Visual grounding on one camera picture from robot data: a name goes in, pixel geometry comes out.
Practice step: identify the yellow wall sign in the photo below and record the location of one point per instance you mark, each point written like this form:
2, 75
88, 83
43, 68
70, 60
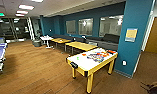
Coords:
131, 34

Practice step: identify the interior glass window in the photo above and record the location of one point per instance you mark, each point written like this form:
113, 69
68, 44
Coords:
85, 26
110, 26
71, 26

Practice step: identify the green exit sign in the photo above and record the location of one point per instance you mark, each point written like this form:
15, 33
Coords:
1, 14

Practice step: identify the brown backpack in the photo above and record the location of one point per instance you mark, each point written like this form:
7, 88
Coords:
152, 87

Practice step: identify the yellow air hockey table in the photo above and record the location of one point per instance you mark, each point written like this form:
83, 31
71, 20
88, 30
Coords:
90, 63

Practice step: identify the dark glass entrance doors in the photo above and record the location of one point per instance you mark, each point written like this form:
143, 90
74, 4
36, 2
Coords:
14, 29

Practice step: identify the dark trash bin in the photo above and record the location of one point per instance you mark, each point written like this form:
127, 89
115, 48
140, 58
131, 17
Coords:
36, 43

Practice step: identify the white floor outlet plate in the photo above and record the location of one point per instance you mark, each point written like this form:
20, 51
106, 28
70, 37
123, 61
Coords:
124, 62

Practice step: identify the colourful game items pile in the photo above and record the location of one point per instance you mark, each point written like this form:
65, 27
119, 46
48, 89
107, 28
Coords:
95, 56

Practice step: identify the small white table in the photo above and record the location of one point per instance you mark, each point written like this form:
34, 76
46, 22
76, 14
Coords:
46, 38

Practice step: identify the square ceiling light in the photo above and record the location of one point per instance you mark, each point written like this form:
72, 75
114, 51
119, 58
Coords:
37, 0
26, 6
22, 12

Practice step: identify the orange plastic bowl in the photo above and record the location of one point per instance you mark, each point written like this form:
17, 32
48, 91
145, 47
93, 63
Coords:
84, 54

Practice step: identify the brown wooden door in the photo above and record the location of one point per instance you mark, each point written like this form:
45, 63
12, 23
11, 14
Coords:
154, 36

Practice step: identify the long wooden table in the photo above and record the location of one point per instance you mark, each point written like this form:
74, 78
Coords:
80, 46
60, 40

